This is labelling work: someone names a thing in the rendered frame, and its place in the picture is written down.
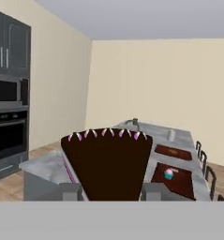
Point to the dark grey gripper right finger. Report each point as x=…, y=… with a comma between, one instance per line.
x=154, y=191

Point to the grey cylinder shaker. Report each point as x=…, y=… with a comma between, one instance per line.
x=171, y=134

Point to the grey kitchen island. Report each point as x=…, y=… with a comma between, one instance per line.
x=179, y=146

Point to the brown tray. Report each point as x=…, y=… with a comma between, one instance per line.
x=173, y=152
x=176, y=182

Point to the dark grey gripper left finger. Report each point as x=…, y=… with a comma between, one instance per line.
x=69, y=191

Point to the dark grey cupboards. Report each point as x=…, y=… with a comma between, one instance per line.
x=9, y=43

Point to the black chair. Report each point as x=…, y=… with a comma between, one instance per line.
x=221, y=198
x=198, y=147
x=203, y=160
x=211, y=181

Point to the chocolate cake slice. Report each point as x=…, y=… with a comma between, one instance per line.
x=107, y=165

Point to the chrome sink tap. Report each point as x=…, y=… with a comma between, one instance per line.
x=134, y=122

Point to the black microwave oven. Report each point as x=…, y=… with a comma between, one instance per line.
x=8, y=91

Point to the pink and teal cupcake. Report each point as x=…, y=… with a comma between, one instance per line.
x=168, y=173

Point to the dark grey drawer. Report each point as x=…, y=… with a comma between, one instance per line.
x=6, y=168

